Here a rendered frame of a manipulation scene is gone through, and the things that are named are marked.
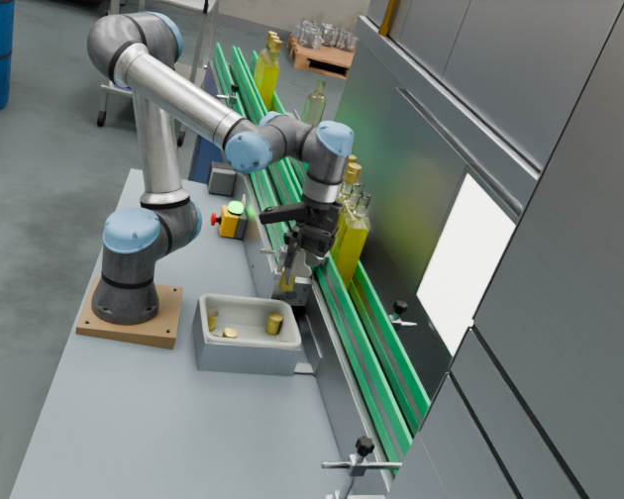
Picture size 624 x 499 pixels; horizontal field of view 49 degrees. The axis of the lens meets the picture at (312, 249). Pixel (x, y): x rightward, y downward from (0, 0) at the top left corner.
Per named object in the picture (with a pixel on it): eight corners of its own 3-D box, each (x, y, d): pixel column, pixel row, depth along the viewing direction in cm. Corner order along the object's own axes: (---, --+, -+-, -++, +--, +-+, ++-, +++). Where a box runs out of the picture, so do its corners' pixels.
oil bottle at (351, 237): (347, 293, 170) (373, 220, 160) (326, 291, 168) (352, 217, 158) (341, 280, 174) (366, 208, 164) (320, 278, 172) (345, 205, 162)
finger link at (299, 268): (303, 296, 146) (315, 256, 143) (277, 286, 147) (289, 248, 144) (307, 291, 149) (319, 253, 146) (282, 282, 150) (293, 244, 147)
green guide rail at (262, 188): (284, 271, 169) (292, 245, 166) (280, 271, 169) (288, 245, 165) (215, 59, 313) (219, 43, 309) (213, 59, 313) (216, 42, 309)
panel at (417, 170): (505, 437, 123) (593, 282, 107) (491, 436, 122) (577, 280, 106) (365, 201, 197) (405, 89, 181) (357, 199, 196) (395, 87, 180)
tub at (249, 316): (294, 375, 157) (304, 347, 153) (197, 369, 150) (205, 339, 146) (280, 328, 171) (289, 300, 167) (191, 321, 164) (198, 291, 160)
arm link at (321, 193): (301, 176, 137) (313, 165, 144) (296, 197, 139) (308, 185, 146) (336, 189, 135) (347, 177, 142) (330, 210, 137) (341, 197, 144)
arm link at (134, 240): (88, 269, 151) (91, 215, 145) (129, 249, 162) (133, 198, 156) (132, 290, 147) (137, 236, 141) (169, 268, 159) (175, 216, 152)
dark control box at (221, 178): (231, 197, 227) (237, 174, 223) (207, 194, 225) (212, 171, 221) (228, 186, 234) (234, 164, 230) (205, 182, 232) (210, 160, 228)
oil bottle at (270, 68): (268, 114, 270) (286, 44, 256) (255, 111, 268) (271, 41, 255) (265, 109, 274) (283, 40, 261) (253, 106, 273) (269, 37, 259)
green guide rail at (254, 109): (312, 275, 172) (321, 249, 168) (308, 274, 172) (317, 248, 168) (231, 62, 316) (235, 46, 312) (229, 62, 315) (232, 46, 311)
